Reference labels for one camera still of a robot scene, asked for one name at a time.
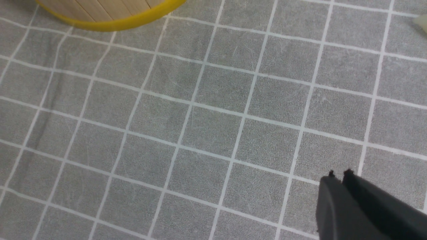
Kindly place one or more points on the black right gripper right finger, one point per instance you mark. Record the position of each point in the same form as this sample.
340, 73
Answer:
392, 217

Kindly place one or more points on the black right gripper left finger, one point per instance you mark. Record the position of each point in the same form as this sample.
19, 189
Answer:
338, 215

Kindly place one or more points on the bamboo steamer tray yellow rim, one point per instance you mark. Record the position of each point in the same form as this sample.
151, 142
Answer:
109, 15

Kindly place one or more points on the grey checkered tablecloth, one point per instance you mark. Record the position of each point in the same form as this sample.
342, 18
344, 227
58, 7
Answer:
216, 121

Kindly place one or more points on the pale green dumpling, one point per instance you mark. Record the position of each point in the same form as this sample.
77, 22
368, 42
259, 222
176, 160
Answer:
421, 21

